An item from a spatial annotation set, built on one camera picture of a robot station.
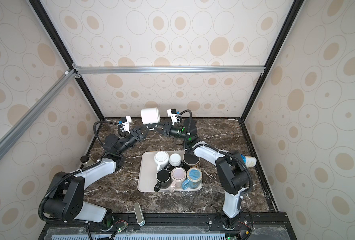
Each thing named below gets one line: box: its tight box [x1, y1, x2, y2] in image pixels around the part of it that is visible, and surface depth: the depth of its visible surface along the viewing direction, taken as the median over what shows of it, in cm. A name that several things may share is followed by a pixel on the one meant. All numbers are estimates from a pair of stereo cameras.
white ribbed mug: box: [154, 150, 170, 171], surface depth 89 cm
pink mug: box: [169, 167, 187, 193], surface depth 80 cm
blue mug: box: [181, 167, 203, 190], surface depth 80 cm
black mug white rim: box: [153, 168, 171, 192], surface depth 81 cm
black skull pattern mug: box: [183, 152, 201, 168], surface depth 85 cm
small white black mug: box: [165, 153, 182, 169], surface depth 88 cm
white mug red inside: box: [141, 107, 160, 125], surface depth 74 cm
